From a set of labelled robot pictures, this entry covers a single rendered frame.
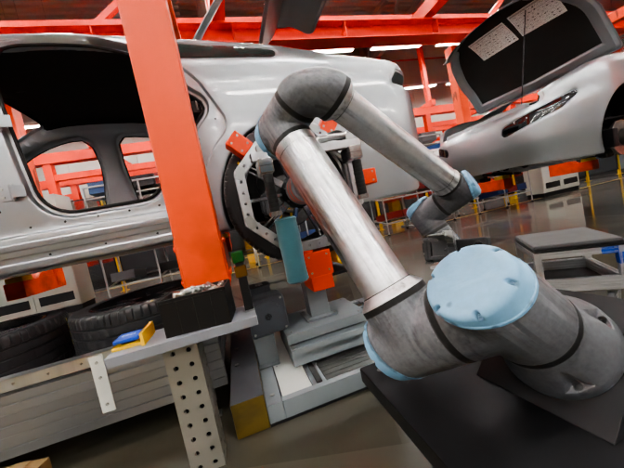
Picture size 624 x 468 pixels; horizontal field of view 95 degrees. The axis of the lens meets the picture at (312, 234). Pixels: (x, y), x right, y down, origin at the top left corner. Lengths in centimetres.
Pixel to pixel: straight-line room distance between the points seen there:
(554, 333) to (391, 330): 25
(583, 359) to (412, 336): 25
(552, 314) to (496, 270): 10
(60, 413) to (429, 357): 129
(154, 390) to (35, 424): 38
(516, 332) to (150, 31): 137
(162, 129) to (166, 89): 15
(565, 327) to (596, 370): 10
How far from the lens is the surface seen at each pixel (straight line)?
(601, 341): 67
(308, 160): 70
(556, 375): 66
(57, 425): 152
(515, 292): 50
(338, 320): 140
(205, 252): 115
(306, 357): 138
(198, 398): 109
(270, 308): 135
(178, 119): 123
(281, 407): 123
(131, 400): 142
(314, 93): 73
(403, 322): 60
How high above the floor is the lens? 72
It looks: 4 degrees down
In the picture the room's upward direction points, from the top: 12 degrees counter-clockwise
